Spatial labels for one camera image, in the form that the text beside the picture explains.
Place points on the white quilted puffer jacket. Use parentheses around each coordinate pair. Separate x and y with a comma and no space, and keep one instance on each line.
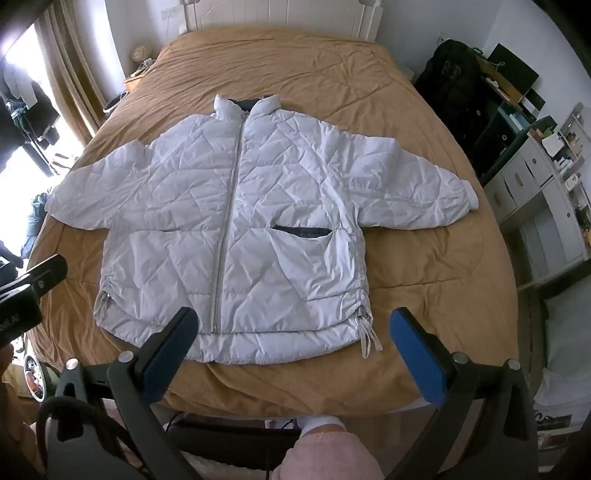
(254,219)

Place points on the round bedside lamp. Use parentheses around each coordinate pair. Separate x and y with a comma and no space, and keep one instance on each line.
(140,53)

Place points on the white drawer cabinet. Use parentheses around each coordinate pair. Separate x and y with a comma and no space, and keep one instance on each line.
(539,200)

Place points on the dark hanging clothes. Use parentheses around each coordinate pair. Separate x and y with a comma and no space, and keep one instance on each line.
(28,118)

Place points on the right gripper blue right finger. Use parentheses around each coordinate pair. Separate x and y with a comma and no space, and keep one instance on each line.
(503,442)

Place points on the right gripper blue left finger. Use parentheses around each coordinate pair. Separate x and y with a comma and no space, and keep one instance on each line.
(142,380)

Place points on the black storage shelf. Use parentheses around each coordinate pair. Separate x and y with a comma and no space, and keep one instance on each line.
(516,110)

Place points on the white wooden headboard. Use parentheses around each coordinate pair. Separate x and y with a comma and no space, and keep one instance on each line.
(353,19)

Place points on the pink trouser leg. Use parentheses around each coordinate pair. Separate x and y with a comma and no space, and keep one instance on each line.
(325,450)

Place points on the black backpack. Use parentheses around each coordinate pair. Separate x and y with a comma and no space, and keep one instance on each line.
(454,86)

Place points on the beige curtain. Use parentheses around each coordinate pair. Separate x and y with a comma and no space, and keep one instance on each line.
(74,87)

